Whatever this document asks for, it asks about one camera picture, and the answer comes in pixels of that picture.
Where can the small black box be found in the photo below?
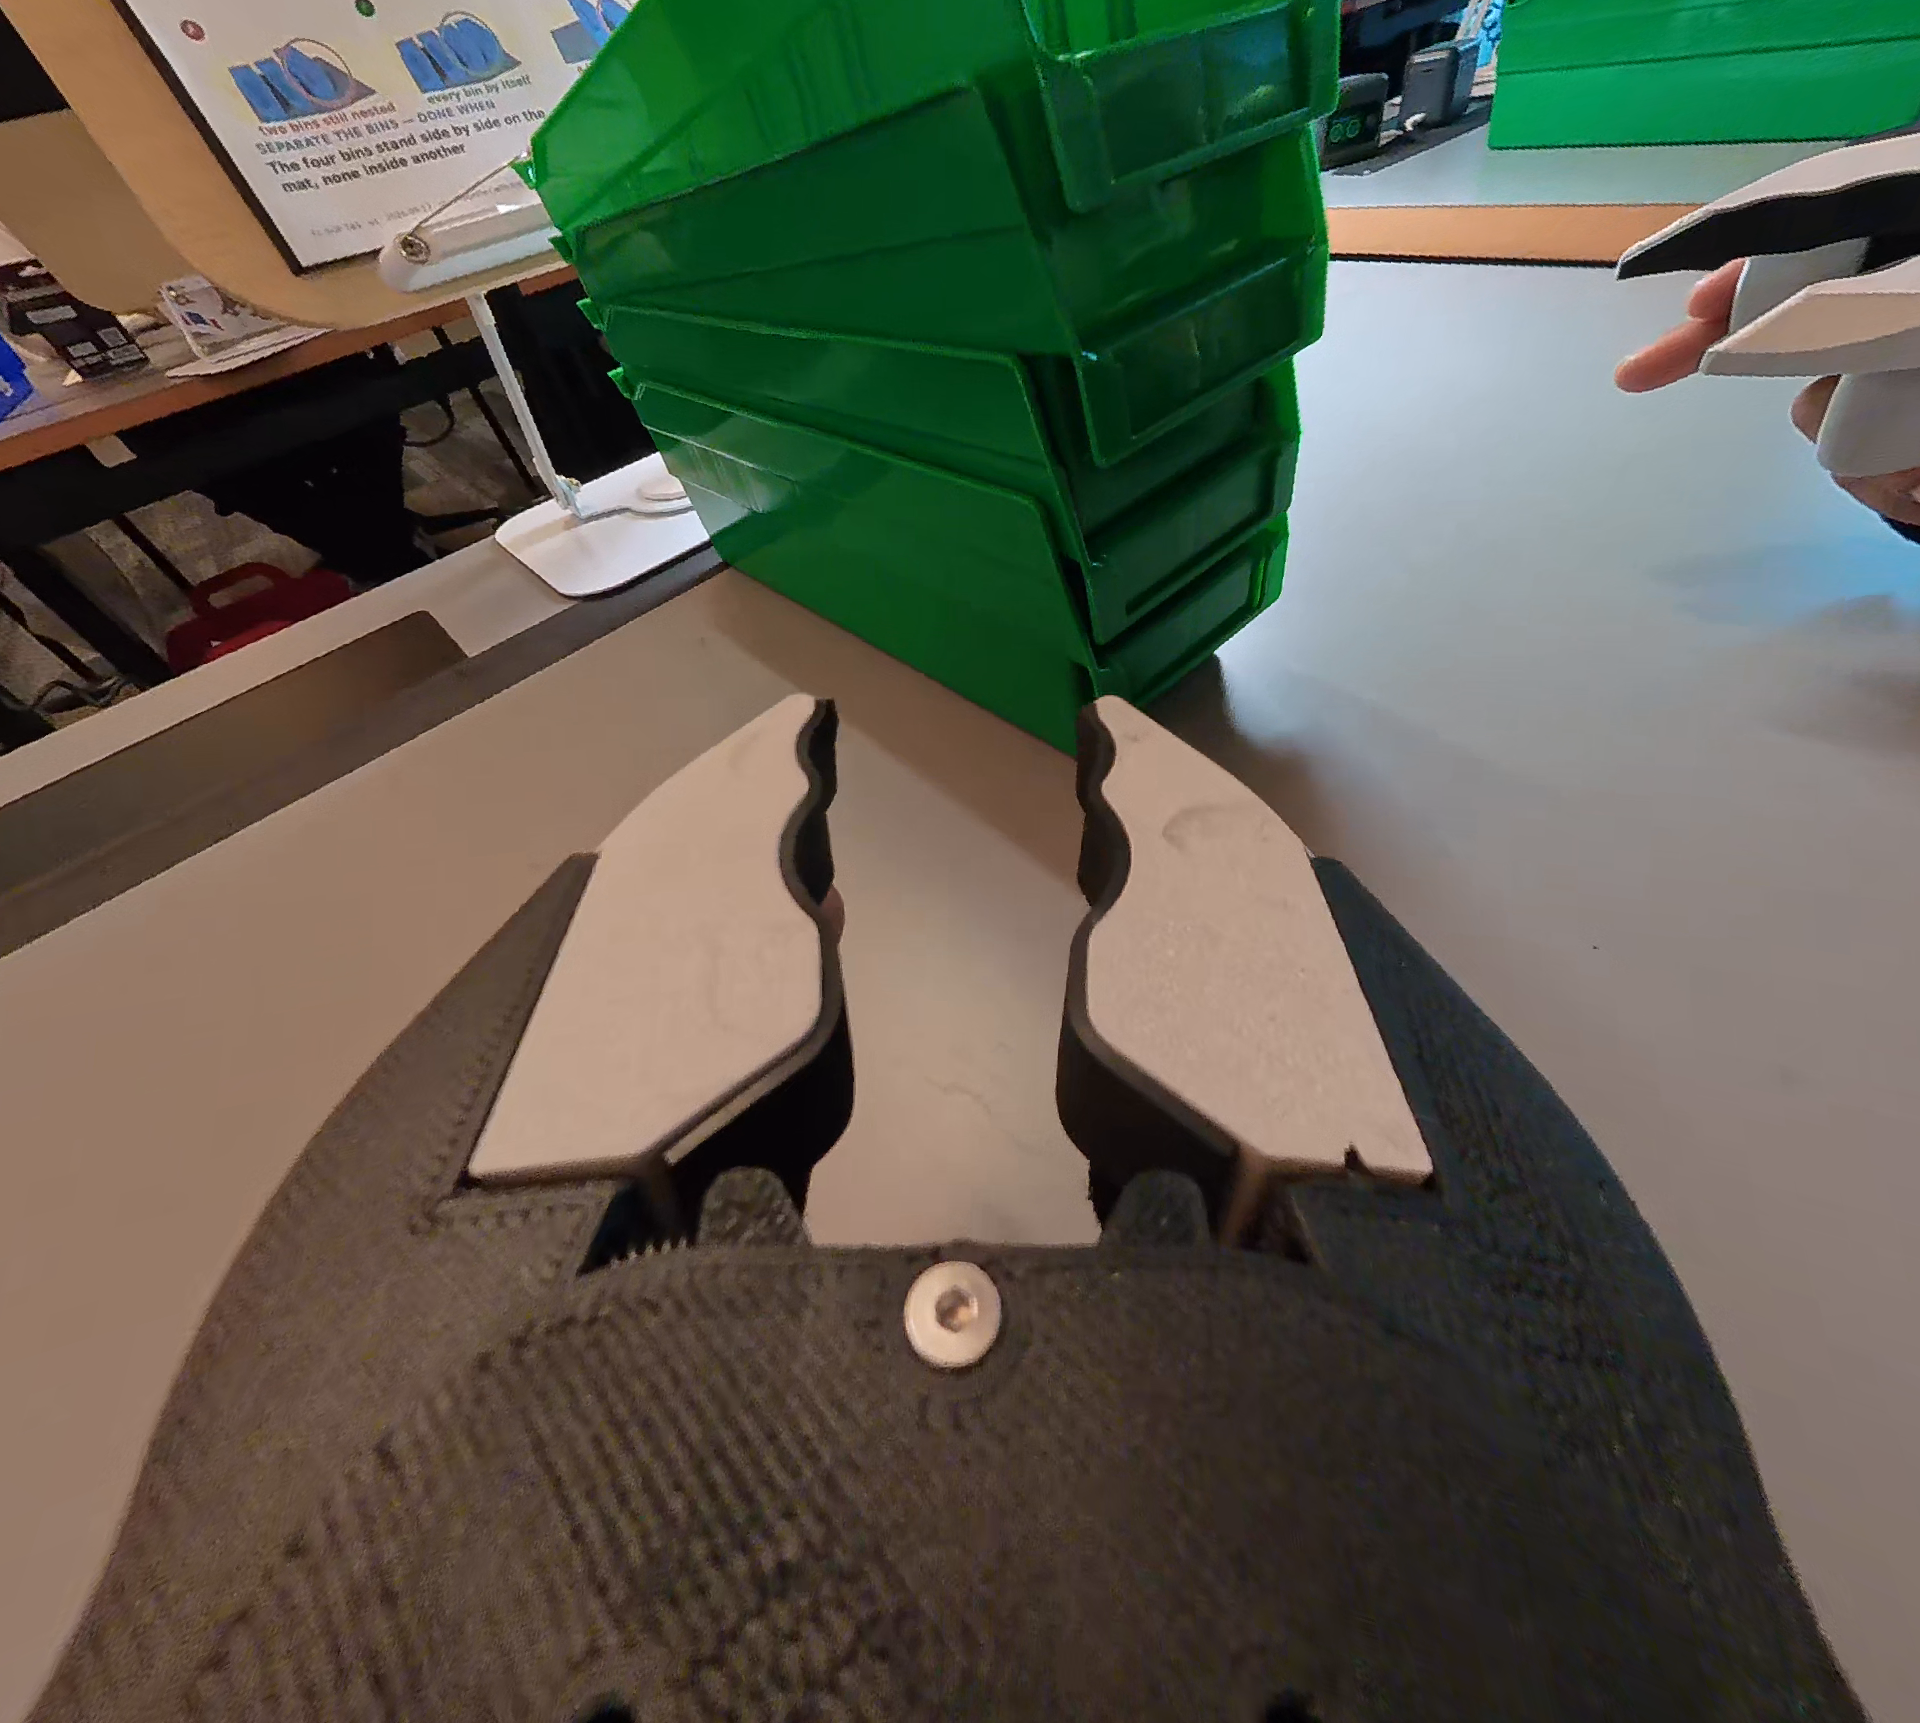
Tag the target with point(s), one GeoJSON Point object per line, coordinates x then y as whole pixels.
{"type": "Point", "coordinates": [82, 329]}

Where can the white sign stand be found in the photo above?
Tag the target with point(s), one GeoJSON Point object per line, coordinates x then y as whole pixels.
{"type": "Point", "coordinates": [601, 547]}

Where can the small picture card stand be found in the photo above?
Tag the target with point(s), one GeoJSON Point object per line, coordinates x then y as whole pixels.
{"type": "Point", "coordinates": [225, 321]}

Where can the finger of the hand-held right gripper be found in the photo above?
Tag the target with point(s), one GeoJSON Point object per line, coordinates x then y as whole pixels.
{"type": "Point", "coordinates": [1831, 197]}
{"type": "Point", "coordinates": [1845, 329]}

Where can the wooden sign board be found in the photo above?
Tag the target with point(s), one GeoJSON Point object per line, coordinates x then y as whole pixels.
{"type": "Point", "coordinates": [135, 179]}

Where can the small grey device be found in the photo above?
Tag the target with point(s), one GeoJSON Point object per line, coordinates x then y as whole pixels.
{"type": "Point", "coordinates": [1440, 89]}

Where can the wooden side table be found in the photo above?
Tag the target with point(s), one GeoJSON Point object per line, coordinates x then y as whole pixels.
{"type": "Point", "coordinates": [225, 381]}

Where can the white clip bar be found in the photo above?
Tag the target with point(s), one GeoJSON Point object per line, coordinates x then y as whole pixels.
{"type": "Point", "coordinates": [450, 253]}

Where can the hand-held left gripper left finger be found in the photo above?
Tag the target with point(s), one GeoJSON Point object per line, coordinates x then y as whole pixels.
{"type": "Point", "coordinates": [675, 975]}

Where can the person's right hand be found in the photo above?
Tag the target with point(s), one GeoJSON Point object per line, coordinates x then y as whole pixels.
{"type": "Point", "coordinates": [1664, 359]}

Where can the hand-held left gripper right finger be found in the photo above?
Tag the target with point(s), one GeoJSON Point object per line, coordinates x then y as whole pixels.
{"type": "Point", "coordinates": [1238, 975]}

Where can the grey device with green buttons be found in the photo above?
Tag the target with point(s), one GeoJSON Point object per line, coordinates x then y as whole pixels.
{"type": "Point", "coordinates": [1355, 127]}

